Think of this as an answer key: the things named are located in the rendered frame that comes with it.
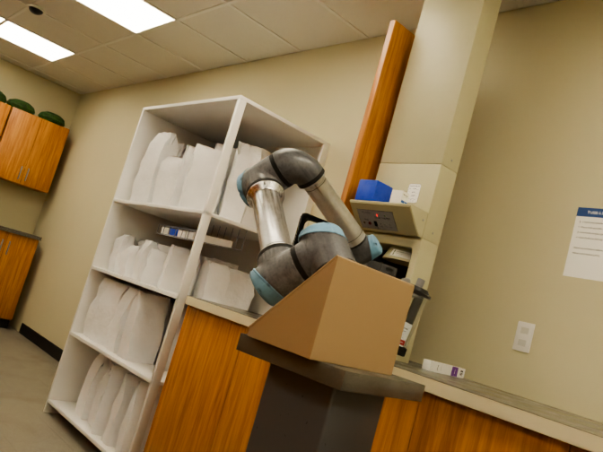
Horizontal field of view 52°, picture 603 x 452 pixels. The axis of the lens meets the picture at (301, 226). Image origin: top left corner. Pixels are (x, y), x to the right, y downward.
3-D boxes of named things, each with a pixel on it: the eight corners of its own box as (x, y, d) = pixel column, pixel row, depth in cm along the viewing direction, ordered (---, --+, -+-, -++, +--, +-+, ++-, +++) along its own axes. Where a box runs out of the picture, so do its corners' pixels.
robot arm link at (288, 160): (301, 127, 188) (381, 243, 208) (273, 147, 191) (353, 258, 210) (302, 141, 178) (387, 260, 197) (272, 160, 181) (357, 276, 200)
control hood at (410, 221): (361, 230, 257) (367, 207, 259) (422, 238, 233) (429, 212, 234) (343, 221, 250) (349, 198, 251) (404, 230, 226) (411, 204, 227)
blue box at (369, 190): (369, 207, 257) (375, 186, 258) (388, 209, 249) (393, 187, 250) (353, 199, 250) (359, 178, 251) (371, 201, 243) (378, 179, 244)
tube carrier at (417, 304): (404, 352, 216) (428, 297, 218) (407, 355, 206) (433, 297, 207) (376, 339, 217) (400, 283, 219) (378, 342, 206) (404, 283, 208)
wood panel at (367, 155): (378, 350, 283) (451, 71, 301) (382, 352, 281) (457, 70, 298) (302, 331, 252) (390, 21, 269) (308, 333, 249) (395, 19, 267)
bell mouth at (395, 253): (399, 265, 261) (403, 253, 262) (432, 272, 248) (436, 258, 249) (373, 255, 250) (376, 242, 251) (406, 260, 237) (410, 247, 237)
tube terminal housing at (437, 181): (370, 349, 268) (414, 182, 277) (429, 369, 243) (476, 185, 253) (330, 339, 252) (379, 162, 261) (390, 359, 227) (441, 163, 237)
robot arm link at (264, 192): (298, 267, 148) (269, 144, 189) (248, 296, 152) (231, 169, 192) (323, 292, 155) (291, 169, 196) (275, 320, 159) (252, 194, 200)
